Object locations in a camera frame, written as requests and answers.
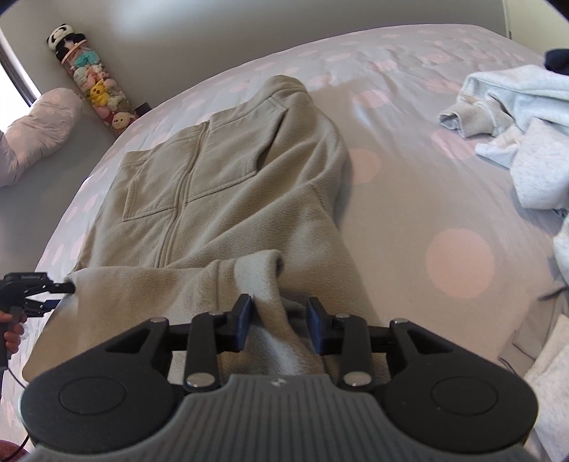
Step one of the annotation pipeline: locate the white speckled garment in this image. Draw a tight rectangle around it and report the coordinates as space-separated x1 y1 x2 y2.
522 326 569 462

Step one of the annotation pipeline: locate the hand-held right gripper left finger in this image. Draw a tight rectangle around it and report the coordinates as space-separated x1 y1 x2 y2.
104 294 255 392

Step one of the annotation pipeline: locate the black cable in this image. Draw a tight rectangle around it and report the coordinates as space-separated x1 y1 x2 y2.
0 364 33 462

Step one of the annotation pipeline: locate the dark navy cloth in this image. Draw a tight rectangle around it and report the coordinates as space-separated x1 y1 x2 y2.
544 49 569 74

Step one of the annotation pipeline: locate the person's left hand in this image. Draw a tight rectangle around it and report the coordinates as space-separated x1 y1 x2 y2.
0 311 27 355

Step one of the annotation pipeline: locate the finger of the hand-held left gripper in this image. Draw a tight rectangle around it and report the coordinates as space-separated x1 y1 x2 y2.
26 281 77 300
23 299 59 317

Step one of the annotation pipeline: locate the person's fuzzy garment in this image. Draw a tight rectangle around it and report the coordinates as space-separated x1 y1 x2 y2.
0 440 30 462

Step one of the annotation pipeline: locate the beige fleece jacket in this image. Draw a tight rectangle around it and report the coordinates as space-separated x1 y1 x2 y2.
22 75 383 383

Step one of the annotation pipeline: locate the grey speckled garment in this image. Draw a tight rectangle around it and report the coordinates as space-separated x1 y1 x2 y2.
509 118 569 209

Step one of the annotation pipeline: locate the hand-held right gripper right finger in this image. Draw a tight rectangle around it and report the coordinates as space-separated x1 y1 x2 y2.
307 297 450 392

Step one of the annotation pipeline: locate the clear tube of plush toys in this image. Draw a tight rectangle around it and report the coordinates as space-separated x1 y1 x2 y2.
44 24 134 136

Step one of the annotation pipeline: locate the pink pillow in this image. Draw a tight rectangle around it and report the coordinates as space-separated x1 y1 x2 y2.
0 87 83 187

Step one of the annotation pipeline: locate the light blue sweatshirt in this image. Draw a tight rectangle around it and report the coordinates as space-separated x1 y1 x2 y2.
438 64 569 170

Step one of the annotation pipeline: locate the polka dot bed sheet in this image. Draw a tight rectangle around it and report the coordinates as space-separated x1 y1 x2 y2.
22 22 569 462

